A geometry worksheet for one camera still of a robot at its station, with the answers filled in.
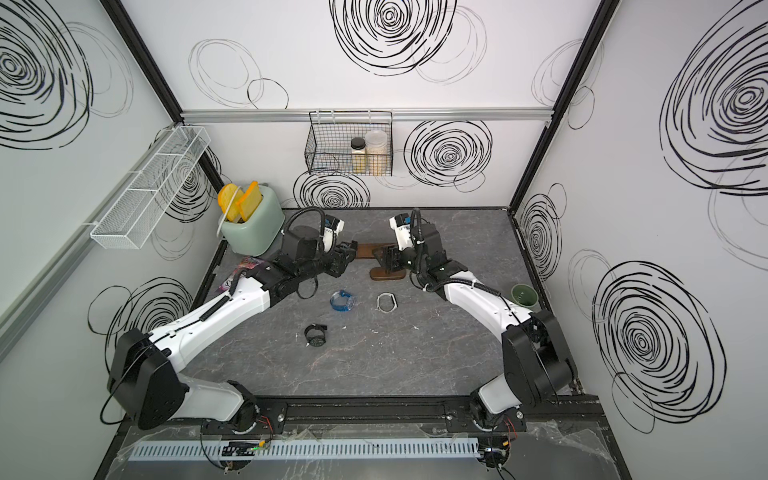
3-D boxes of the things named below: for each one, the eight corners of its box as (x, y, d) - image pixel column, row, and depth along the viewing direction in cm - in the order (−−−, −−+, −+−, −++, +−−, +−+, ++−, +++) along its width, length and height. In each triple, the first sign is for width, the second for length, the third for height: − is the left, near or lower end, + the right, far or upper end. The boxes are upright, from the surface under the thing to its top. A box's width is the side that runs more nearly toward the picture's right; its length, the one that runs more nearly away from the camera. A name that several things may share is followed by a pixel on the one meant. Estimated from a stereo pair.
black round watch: (304, 346, 87) (302, 343, 85) (307, 327, 91) (305, 323, 89) (324, 346, 87) (323, 343, 85) (327, 327, 91) (326, 323, 89)
